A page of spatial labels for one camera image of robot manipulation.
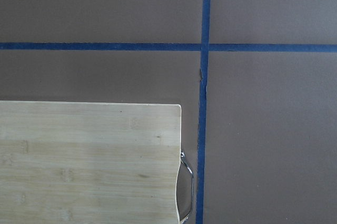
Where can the metal board handle loop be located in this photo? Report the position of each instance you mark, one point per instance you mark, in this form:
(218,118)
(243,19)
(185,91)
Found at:
(185,163)

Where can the wooden cutting board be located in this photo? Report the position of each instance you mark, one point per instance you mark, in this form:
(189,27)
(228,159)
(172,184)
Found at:
(72,162)

